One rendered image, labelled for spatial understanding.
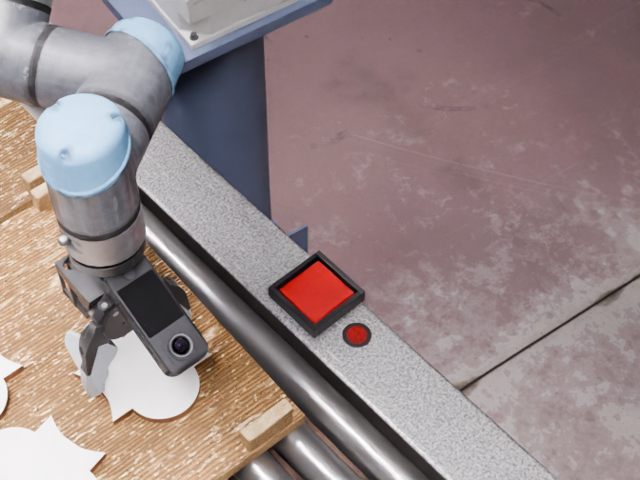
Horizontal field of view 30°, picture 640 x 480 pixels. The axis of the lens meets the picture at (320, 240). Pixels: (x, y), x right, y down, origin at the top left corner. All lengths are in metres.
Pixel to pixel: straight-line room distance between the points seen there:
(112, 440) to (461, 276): 1.36
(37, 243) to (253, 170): 0.67
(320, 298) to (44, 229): 0.32
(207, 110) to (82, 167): 0.86
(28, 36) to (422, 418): 0.54
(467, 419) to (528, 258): 1.29
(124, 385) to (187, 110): 0.69
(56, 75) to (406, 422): 0.50
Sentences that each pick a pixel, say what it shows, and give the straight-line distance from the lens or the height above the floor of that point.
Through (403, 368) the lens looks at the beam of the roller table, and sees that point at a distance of 1.28.
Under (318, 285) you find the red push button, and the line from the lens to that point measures 1.32.
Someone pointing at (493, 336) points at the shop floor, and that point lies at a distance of 2.40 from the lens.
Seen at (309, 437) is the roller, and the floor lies 0.92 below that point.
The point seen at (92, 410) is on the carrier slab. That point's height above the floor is 0.94.
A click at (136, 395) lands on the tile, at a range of 1.24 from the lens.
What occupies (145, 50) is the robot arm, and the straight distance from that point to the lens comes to 1.07.
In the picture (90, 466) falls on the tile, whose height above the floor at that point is 0.95.
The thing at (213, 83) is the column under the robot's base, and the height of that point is 0.74.
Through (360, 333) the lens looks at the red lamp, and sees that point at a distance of 1.30.
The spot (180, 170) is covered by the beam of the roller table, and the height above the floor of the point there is 0.92.
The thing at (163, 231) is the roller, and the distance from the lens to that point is 1.38.
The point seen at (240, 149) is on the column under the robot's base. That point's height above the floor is 0.58.
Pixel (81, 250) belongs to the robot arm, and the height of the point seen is 1.17.
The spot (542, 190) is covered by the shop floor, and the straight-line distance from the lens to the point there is 2.64.
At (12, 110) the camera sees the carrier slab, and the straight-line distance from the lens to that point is 1.51.
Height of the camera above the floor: 2.01
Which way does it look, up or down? 53 degrees down
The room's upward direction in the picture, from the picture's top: 1 degrees clockwise
